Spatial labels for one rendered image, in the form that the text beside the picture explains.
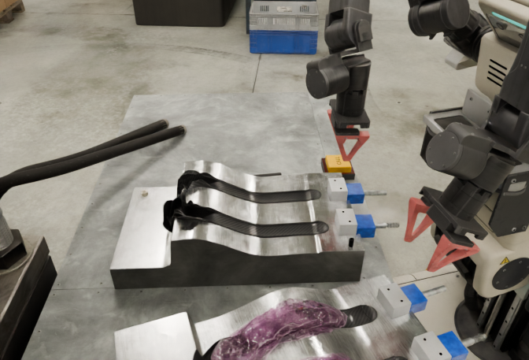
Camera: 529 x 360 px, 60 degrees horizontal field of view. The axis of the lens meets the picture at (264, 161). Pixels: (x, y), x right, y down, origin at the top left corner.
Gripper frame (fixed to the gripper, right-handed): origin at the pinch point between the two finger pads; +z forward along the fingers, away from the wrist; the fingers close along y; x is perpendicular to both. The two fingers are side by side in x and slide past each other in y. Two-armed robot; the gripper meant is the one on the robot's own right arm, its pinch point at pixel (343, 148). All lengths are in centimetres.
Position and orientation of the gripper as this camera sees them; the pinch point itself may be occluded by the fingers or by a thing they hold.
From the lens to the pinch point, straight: 98.6
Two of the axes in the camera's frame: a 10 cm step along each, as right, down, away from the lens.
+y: 0.4, 5.6, -8.3
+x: 10.0, 0.0, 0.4
